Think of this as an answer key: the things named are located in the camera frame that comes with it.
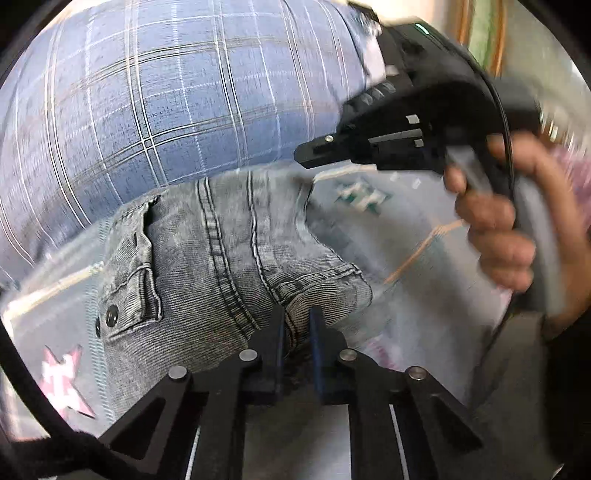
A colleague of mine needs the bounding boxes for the grey patterned bed sheet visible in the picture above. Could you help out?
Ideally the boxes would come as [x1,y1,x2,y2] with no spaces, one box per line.
[1,167,507,432]

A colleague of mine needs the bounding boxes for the grey washed denim pants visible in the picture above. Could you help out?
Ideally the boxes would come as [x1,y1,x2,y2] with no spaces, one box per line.
[97,169,373,415]

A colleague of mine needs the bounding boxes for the right hand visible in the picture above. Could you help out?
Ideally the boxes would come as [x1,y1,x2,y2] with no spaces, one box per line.
[443,131,591,340]

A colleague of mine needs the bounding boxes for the blue plaid pillow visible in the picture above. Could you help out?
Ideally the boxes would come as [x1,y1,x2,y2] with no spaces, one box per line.
[1,1,385,284]

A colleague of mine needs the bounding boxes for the black cable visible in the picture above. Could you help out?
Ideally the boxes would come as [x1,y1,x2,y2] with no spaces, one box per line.
[0,317,103,480]

